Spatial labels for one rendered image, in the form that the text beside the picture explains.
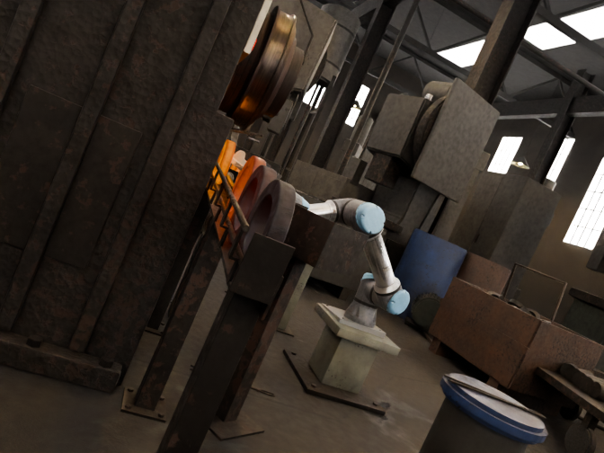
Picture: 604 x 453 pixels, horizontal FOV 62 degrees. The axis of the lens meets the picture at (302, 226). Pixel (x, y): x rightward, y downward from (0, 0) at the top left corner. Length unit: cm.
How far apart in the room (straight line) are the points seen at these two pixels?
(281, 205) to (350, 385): 163
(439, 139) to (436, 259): 122
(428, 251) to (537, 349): 176
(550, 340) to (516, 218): 301
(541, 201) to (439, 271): 213
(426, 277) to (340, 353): 294
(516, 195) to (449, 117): 164
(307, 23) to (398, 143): 164
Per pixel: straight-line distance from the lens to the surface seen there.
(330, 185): 602
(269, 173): 106
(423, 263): 514
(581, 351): 413
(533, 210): 680
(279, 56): 182
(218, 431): 165
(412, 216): 582
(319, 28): 483
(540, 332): 375
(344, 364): 234
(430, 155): 537
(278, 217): 84
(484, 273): 542
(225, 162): 173
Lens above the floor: 77
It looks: 4 degrees down
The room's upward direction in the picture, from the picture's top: 24 degrees clockwise
